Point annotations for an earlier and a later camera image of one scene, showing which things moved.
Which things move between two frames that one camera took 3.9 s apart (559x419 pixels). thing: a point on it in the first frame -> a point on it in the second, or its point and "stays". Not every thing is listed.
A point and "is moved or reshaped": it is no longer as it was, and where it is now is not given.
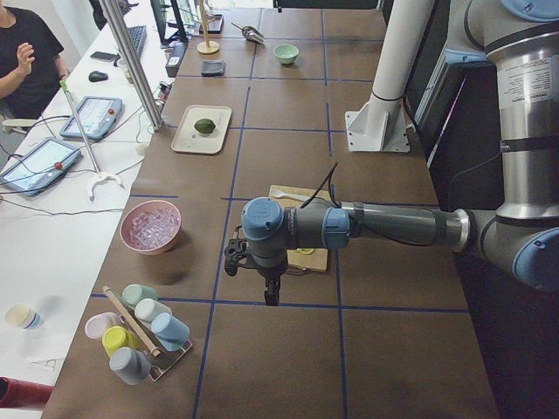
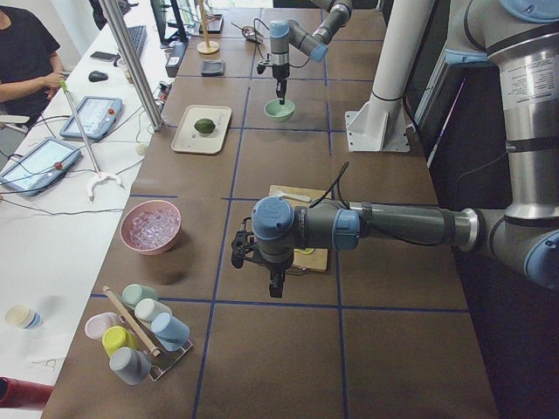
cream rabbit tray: [202, 129] stays
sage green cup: [133, 293] stays
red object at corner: [21, 394] stays
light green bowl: [286, 53] is moved or reshaped
